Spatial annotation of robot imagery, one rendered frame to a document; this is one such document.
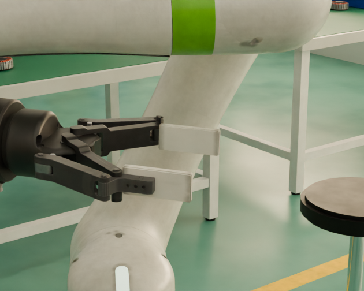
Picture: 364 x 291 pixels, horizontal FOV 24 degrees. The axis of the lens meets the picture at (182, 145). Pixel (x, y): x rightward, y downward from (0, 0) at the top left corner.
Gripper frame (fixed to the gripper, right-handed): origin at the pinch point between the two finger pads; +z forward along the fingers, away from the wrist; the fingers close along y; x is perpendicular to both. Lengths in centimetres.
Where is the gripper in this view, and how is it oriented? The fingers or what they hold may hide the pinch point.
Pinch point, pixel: (196, 162)
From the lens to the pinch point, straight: 88.7
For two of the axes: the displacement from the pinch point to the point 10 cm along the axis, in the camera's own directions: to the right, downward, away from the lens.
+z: 9.7, 1.1, -2.1
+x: 0.3, -9.4, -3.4
